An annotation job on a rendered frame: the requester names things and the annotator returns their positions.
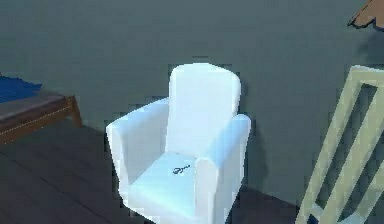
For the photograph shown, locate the blue bed cover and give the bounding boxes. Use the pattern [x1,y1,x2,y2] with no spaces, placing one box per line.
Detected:
[0,73,43,104]

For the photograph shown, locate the brown wooden bed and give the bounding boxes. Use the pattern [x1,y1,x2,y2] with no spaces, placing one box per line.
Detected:
[0,92,84,146]

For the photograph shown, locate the brown framed wall picture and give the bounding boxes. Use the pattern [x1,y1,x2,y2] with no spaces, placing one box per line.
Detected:
[347,0,384,32]

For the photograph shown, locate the small black keys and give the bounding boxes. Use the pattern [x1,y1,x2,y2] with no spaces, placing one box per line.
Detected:
[172,164,192,176]

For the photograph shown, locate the white armchair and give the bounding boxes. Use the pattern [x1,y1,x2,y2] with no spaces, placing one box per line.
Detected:
[105,62,252,224]

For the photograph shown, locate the pale wooden slatted chair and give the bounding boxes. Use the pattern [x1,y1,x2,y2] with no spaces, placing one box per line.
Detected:
[294,64,384,224]

